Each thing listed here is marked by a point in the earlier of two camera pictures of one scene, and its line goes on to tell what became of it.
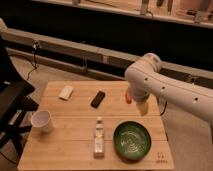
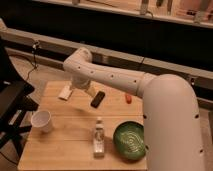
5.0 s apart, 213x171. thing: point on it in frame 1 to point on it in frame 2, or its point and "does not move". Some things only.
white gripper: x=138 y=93 to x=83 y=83
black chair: x=16 y=99 does not move
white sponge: x=66 y=92 does not move
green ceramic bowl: x=132 y=141 does not move
